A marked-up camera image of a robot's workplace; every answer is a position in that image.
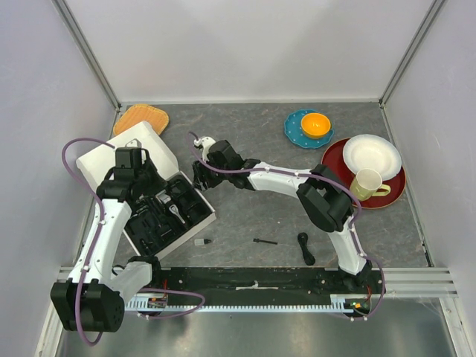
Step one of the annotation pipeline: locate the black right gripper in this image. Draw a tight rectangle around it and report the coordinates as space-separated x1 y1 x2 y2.
191 155 231 193

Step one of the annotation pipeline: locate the white clipper kit box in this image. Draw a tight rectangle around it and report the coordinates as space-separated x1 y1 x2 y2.
76 121 216 259

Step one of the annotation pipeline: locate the black cleaning brush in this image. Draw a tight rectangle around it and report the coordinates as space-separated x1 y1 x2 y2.
253 238 278 245

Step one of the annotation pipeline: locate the black power cable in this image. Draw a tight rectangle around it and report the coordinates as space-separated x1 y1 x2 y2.
296 232 316 266

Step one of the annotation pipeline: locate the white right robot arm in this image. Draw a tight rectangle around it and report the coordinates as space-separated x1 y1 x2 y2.
189 132 372 293

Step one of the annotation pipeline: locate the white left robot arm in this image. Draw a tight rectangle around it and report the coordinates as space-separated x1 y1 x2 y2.
51 147 164 333

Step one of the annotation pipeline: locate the silver black hair clipper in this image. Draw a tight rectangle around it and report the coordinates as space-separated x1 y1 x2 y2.
158 190 187 225

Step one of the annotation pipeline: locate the woven orange tray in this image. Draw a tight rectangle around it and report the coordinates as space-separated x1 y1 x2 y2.
112 103 170 136

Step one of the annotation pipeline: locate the teal dotted plate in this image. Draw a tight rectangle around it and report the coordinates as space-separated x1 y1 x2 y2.
284 109 334 149

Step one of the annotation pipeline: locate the orange bowl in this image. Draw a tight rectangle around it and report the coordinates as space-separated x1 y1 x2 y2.
300 112 332 139

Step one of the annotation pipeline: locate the white paper bowl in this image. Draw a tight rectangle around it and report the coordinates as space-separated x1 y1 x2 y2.
342 134 402 181

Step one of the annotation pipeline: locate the pale yellow mug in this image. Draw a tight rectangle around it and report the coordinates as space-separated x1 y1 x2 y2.
350 168 391 202

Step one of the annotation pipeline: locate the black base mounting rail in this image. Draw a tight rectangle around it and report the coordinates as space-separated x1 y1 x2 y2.
144 267 383 307

